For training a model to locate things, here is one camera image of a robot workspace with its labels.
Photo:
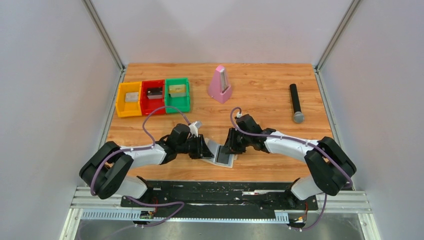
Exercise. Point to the black card stack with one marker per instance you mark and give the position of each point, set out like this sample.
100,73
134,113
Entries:
154,93

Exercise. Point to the gold card stack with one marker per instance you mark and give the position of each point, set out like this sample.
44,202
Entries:
177,90

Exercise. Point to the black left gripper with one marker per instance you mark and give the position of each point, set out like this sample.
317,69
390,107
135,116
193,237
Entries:
202,150

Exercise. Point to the black credit card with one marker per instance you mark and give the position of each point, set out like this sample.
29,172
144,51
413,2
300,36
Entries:
224,159

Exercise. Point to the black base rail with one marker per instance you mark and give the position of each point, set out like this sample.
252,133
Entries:
217,202

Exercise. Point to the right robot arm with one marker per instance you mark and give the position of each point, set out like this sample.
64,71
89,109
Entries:
330,168

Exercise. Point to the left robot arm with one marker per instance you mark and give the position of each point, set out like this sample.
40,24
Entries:
106,172

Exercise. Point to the pink metronome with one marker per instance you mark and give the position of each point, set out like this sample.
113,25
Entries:
219,88

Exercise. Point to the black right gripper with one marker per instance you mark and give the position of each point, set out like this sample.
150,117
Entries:
232,148

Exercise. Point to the silver card stack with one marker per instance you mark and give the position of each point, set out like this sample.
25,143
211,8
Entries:
131,97

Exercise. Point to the yellow plastic bin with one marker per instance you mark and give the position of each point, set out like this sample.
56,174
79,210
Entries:
124,109

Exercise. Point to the black silver microphone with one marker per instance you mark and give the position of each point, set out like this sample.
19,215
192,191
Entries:
298,116

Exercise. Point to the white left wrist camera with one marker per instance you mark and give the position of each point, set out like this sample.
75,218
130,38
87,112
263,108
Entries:
194,127

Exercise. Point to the red plastic bin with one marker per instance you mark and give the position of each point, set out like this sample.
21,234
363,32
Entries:
146,105

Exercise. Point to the green plastic bin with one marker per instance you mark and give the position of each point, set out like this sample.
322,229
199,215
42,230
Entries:
183,103

